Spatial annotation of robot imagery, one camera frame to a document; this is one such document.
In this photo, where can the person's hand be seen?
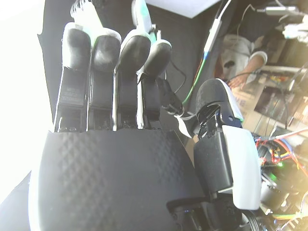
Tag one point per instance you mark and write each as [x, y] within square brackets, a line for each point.
[238, 80]

